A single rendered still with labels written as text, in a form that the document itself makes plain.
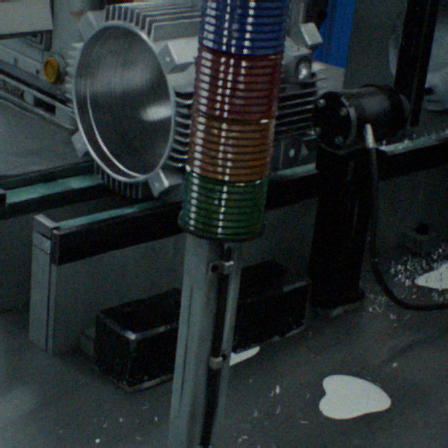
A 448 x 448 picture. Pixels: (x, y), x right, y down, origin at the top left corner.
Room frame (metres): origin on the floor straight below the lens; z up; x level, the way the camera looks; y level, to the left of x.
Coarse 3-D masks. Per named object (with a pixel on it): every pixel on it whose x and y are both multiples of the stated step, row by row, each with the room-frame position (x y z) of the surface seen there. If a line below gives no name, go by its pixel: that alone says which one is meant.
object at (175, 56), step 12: (96, 12) 1.13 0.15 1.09; (84, 24) 1.13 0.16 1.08; (96, 24) 1.12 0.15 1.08; (312, 24) 1.18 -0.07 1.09; (84, 36) 1.13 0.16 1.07; (300, 36) 1.17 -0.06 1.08; (312, 36) 1.17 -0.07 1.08; (168, 48) 1.04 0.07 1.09; (180, 48) 1.05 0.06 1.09; (168, 60) 1.05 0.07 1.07; (180, 60) 1.04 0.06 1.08; (192, 60) 1.05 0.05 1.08; (168, 72) 1.04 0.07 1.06; (180, 72) 1.05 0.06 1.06; (84, 144) 1.12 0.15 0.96; (84, 156) 1.13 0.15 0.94; (168, 168) 1.05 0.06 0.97; (156, 180) 1.04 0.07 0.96; (168, 180) 1.04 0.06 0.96; (180, 180) 1.05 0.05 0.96; (156, 192) 1.04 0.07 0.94; (168, 192) 1.05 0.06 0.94
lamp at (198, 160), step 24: (192, 120) 0.77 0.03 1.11; (216, 120) 0.75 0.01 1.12; (240, 120) 0.75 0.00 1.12; (264, 120) 0.76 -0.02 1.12; (192, 144) 0.77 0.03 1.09; (216, 144) 0.75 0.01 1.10; (240, 144) 0.75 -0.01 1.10; (264, 144) 0.76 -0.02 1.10; (192, 168) 0.76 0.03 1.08; (216, 168) 0.75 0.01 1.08; (240, 168) 0.75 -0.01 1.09; (264, 168) 0.76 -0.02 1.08
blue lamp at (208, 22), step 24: (216, 0) 0.76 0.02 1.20; (240, 0) 0.75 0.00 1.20; (264, 0) 0.75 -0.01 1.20; (288, 0) 0.77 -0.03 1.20; (216, 24) 0.75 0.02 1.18; (240, 24) 0.75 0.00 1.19; (264, 24) 0.75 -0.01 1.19; (216, 48) 0.75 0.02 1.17; (240, 48) 0.75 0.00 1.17; (264, 48) 0.75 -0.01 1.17
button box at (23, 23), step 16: (0, 0) 1.24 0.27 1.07; (16, 0) 1.26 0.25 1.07; (32, 0) 1.27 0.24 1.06; (48, 0) 1.28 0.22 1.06; (0, 16) 1.24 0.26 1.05; (16, 16) 1.25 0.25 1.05; (32, 16) 1.26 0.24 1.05; (48, 16) 1.28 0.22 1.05; (0, 32) 1.23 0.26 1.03; (16, 32) 1.24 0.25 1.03; (32, 32) 1.26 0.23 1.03
